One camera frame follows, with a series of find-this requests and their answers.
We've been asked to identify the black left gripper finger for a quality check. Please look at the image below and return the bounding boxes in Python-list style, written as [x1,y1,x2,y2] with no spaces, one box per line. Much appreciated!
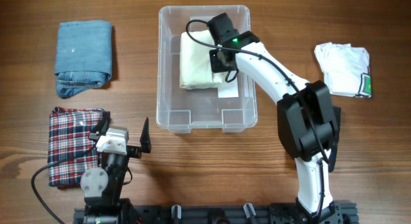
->
[89,112,110,141]
[139,117,152,153]

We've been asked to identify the cream cloth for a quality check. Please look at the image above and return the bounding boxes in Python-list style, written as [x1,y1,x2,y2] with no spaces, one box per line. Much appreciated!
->
[179,32,227,90]

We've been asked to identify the white t-shirt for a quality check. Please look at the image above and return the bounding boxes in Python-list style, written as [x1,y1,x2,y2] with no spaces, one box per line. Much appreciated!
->
[314,42,372,98]

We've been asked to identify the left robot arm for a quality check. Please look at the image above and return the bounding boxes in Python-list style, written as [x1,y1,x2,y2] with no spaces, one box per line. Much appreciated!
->
[73,112,152,224]

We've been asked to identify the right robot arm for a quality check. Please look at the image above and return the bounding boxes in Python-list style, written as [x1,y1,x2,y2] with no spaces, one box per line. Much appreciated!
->
[206,13,340,223]

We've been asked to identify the white label in bin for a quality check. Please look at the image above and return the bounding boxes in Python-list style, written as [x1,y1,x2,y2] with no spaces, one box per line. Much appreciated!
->
[218,79,239,98]

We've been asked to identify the folded red plaid shirt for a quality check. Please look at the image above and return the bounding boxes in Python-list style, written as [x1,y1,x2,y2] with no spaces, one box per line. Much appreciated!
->
[48,107,105,188]

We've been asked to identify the clear plastic storage bin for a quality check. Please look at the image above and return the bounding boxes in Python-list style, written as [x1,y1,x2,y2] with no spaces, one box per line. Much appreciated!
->
[156,4,258,134]

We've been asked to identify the folded blue denim jeans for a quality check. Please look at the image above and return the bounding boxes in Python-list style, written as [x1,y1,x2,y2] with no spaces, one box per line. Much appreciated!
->
[54,20,112,98]

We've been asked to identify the folded black garment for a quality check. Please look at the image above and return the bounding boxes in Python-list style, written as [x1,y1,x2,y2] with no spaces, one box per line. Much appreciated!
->
[328,106,341,173]

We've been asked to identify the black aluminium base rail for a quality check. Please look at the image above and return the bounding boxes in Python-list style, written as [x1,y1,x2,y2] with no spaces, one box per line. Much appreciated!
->
[73,201,359,224]

